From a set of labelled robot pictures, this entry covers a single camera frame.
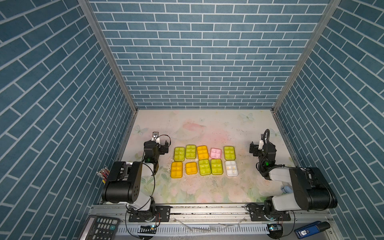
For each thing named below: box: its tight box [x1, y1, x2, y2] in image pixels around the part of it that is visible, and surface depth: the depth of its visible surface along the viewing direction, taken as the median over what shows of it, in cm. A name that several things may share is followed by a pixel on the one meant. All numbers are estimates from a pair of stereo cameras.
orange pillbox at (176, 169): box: [170, 161, 183, 179], surface depth 90 cm
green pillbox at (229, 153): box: [223, 145, 236, 161], surface depth 96 cm
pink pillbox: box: [210, 147, 222, 159], surface depth 98 cm
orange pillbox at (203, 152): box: [197, 145, 210, 160], surface depth 98 cm
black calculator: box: [78, 215, 120, 240], surface depth 69 cm
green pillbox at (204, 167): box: [198, 159, 212, 176], surface depth 91 cm
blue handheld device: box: [294, 221, 331, 239], surface depth 69 cm
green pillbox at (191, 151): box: [185, 144, 197, 160], surface depth 98 cm
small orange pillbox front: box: [185, 162, 198, 175], surface depth 91 cm
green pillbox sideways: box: [173, 146, 186, 162], surface depth 96 cm
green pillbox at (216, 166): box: [210, 158, 224, 175], surface depth 91 cm
